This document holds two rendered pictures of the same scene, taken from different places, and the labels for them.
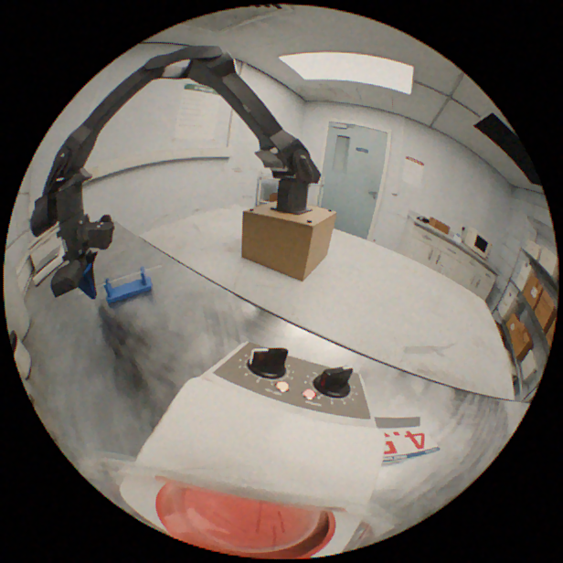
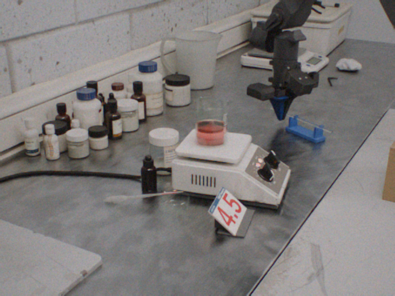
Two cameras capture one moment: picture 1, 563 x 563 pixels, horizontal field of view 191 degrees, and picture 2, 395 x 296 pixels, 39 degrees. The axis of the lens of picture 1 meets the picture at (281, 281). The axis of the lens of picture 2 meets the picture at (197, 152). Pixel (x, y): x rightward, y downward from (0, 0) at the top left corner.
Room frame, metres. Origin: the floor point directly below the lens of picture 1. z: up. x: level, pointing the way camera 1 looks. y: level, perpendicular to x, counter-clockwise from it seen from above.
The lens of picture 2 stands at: (-0.01, -0.95, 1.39)
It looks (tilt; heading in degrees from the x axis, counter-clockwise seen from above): 24 degrees down; 93
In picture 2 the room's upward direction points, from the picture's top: straight up
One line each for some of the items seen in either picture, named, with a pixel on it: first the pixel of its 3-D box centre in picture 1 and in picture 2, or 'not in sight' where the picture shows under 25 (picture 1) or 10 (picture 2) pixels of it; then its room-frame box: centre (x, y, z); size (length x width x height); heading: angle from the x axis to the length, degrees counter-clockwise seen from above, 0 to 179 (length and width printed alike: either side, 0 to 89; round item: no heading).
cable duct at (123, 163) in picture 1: (139, 159); not in sight; (1.00, 1.05, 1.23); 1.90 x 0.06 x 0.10; 154
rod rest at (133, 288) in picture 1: (126, 283); (305, 128); (0.18, 0.27, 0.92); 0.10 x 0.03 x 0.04; 130
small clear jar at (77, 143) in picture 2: not in sight; (77, 143); (-0.32, 0.12, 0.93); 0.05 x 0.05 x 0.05
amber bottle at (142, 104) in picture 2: not in sight; (138, 101); (-0.23, 0.34, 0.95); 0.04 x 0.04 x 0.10
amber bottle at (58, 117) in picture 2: not in sight; (62, 121); (-0.38, 0.21, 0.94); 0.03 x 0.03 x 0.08
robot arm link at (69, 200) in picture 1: (69, 196); (286, 42); (0.12, 0.33, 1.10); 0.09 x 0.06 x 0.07; 128
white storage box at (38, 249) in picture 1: (51, 239); (301, 25); (0.27, 1.21, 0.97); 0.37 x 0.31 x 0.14; 67
